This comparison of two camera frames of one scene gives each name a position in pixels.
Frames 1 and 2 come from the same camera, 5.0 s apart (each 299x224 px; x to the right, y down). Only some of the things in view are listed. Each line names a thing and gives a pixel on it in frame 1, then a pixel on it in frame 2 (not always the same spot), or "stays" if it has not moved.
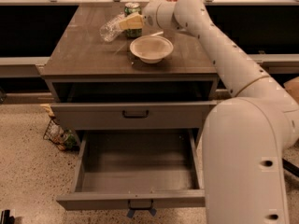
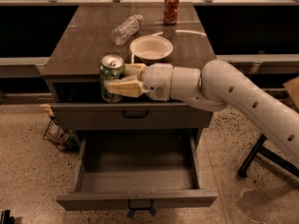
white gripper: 149,16 to 157,79
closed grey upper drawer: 129,115 stays
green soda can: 132,8 to 112,68
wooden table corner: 291,86 stays
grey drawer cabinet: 135,98 stays
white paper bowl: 151,49 stays
